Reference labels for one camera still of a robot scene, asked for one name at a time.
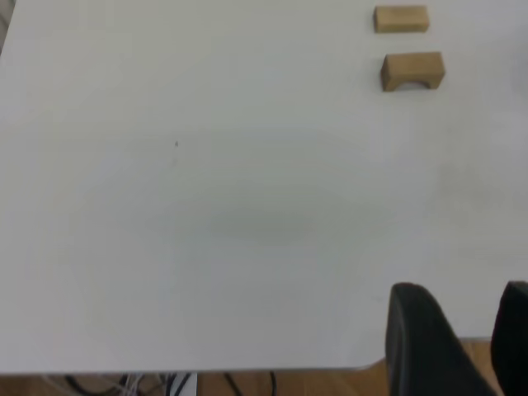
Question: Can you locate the flat wooden block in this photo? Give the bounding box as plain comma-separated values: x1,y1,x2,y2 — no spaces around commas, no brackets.
374,5,431,35

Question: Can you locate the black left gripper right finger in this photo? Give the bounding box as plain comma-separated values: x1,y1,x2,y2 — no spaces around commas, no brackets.
489,280,528,396

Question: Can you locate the thick black looped cable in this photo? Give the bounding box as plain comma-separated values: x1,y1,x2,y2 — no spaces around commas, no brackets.
64,374,123,396

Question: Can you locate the white cable bundle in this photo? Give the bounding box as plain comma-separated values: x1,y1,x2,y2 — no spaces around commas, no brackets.
40,373,170,396

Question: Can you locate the white table leg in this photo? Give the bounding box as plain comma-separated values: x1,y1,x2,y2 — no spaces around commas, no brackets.
167,372,199,396

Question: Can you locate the thin black cable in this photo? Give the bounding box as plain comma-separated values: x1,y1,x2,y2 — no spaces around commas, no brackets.
224,370,276,396

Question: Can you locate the arched wooden block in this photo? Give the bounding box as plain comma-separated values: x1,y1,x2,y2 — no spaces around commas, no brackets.
379,50,447,93

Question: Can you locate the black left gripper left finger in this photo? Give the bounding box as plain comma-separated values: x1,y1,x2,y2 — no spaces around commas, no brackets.
384,282,498,396

